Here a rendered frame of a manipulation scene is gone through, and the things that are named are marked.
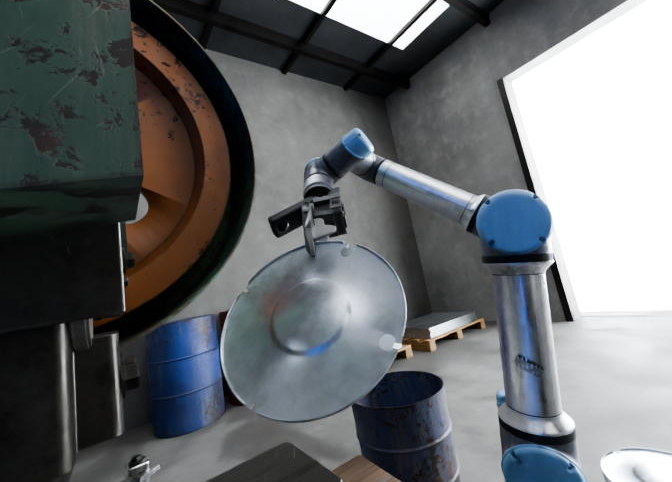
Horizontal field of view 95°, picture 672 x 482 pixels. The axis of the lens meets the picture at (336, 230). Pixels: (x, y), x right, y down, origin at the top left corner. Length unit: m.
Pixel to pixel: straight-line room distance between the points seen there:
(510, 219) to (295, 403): 0.45
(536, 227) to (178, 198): 0.72
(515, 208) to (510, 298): 0.16
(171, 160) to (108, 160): 0.63
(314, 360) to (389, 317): 0.12
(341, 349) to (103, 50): 0.38
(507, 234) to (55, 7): 0.59
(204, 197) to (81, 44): 0.56
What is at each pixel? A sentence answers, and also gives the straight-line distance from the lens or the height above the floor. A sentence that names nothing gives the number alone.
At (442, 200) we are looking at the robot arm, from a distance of 0.78.
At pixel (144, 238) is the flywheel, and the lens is 0.76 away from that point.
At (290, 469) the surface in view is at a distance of 0.46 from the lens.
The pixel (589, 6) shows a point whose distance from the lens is 5.17.
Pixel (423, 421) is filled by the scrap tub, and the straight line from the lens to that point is 1.42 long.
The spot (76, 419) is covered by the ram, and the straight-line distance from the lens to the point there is 0.34.
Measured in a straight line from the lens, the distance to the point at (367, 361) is 0.43.
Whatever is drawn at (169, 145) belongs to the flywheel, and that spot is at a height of 1.36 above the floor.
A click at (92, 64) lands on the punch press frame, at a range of 0.23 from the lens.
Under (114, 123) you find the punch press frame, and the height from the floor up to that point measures 1.09.
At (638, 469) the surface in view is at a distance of 1.57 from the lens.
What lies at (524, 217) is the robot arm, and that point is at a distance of 0.61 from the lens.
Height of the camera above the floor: 0.99
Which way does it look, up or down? 9 degrees up
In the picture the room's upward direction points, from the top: 10 degrees counter-clockwise
